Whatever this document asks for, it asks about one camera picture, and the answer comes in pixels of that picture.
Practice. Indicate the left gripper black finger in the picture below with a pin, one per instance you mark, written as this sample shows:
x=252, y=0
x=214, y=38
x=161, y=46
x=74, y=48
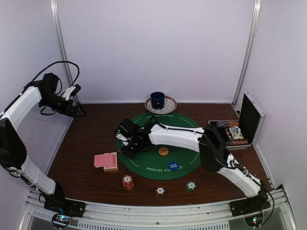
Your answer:
x=72, y=111
x=81, y=112

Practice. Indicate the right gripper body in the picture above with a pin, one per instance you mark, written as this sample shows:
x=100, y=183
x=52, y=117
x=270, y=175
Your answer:
x=135, y=150

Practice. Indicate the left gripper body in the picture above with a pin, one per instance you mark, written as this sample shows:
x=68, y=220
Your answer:
x=51, y=102

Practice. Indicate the orange big blind button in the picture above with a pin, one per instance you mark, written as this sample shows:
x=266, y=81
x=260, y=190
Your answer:
x=163, y=151

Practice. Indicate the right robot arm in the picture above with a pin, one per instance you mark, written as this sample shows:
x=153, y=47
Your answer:
x=206, y=141

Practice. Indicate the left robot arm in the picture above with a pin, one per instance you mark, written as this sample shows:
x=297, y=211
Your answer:
x=13, y=153

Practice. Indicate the card deck box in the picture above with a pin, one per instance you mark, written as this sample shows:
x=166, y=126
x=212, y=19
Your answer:
x=114, y=166

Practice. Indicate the red backed card deck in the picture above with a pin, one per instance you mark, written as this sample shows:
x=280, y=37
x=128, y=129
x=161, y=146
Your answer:
x=102, y=160

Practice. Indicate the green round poker mat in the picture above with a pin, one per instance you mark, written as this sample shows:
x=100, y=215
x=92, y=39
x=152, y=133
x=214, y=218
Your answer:
x=150, y=164

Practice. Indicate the red orange chip stack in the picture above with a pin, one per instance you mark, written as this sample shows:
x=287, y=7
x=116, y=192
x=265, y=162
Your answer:
x=127, y=182

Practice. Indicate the blue cup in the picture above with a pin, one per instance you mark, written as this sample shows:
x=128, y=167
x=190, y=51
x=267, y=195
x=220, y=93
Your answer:
x=157, y=100

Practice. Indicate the blue small blind button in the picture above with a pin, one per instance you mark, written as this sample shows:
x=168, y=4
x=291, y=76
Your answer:
x=173, y=166

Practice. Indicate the purple poker chip row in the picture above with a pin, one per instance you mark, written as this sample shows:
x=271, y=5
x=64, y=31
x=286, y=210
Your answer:
x=222, y=124

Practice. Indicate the red poker chip row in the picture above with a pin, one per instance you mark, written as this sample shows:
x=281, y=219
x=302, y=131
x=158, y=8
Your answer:
x=234, y=124

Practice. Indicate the boxed card deck in case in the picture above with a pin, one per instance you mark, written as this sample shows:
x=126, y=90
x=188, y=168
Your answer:
x=236, y=136

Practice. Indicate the aluminium poker case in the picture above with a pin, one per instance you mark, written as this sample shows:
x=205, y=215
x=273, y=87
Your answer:
x=251, y=118

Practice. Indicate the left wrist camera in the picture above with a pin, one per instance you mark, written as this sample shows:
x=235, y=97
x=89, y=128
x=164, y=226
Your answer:
x=70, y=92

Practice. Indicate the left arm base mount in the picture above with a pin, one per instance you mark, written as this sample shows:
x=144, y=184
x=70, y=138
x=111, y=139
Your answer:
x=63, y=213

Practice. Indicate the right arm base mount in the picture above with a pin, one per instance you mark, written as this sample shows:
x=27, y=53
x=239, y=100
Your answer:
x=252, y=210

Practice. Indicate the aluminium front rail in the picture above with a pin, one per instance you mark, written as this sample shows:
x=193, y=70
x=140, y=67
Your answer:
x=211, y=216

